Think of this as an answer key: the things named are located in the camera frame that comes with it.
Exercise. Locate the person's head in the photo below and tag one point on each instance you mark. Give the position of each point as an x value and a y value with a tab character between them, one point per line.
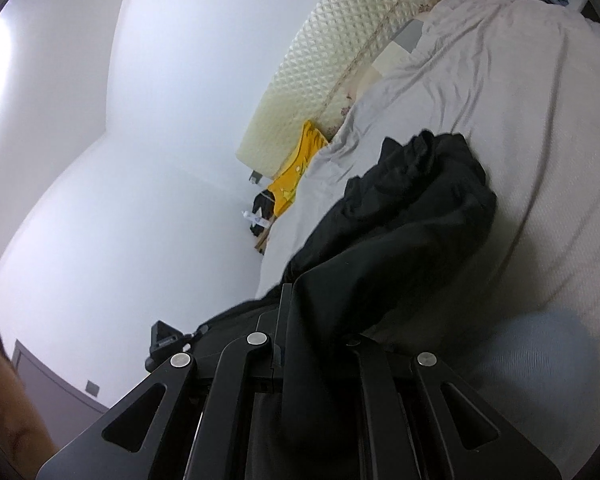
25	443

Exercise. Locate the cream quilted headboard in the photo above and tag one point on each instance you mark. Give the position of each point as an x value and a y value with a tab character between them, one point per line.
337	39

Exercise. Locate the white plastic bottle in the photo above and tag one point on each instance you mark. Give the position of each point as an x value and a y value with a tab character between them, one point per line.
256	220

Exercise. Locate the black bag on nightstand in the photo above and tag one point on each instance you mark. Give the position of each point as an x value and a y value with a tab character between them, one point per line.
263	208

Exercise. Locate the yellow cartoon pillow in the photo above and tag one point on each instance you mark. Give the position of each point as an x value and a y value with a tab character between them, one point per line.
285	183

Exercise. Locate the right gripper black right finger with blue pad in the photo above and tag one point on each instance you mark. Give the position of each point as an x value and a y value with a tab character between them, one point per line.
422	421

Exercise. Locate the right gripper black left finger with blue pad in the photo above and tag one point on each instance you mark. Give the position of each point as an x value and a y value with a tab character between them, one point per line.
191	417

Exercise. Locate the black puffer jacket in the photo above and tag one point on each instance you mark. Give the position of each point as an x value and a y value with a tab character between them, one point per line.
400	234

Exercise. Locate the wooden nightstand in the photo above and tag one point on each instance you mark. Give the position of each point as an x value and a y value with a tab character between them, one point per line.
262	240

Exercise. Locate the grey patchwork pillow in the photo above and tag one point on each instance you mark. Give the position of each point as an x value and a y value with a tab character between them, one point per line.
395	53

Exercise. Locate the grey bed duvet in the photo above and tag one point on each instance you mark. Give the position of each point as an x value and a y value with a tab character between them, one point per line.
520	80

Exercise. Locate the wall socket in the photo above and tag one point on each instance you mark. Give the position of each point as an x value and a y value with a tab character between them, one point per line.
255	177

